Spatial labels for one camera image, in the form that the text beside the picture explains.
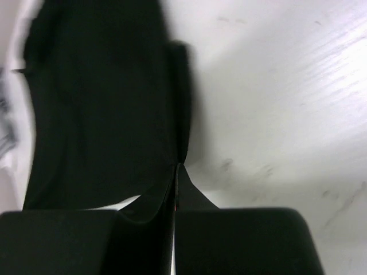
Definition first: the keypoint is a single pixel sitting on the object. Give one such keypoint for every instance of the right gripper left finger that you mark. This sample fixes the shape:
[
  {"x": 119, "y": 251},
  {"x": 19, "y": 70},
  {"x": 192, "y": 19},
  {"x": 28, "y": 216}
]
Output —
[{"x": 142, "y": 238}]

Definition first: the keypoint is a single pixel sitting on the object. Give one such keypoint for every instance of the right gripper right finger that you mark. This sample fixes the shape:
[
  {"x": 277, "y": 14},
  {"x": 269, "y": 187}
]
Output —
[{"x": 210, "y": 240}]

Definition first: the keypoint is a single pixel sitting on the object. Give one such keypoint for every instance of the black tank top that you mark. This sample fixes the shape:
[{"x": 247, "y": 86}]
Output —
[{"x": 108, "y": 88}]

